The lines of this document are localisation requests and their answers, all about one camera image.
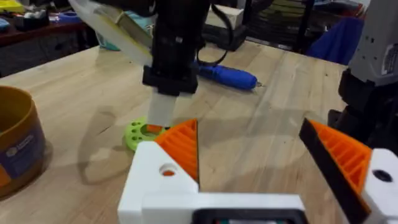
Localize green disc with holes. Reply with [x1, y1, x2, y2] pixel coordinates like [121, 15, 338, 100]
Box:
[124, 116, 171, 152]

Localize blue electric screwdriver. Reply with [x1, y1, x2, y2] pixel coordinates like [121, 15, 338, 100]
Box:
[193, 61, 264, 91]

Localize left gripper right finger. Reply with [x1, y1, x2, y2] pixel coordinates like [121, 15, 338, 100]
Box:
[298, 118, 398, 224]

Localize blue cloth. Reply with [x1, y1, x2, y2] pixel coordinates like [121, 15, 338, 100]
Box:
[305, 16, 365, 66]

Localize black box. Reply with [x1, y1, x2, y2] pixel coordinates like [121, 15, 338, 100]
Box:
[201, 24, 249, 52]

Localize blue tape roll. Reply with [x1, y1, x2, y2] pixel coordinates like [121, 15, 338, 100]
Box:
[57, 11, 83, 24]

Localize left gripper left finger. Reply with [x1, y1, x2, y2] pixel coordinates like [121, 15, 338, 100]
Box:
[117, 118, 200, 224]

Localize white box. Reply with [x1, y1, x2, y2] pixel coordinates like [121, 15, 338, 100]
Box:
[205, 4, 245, 30]

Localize teal box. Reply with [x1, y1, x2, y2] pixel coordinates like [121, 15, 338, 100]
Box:
[95, 11, 156, 52]

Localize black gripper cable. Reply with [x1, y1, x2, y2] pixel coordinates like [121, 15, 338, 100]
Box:
[195, 0, 234, 68]

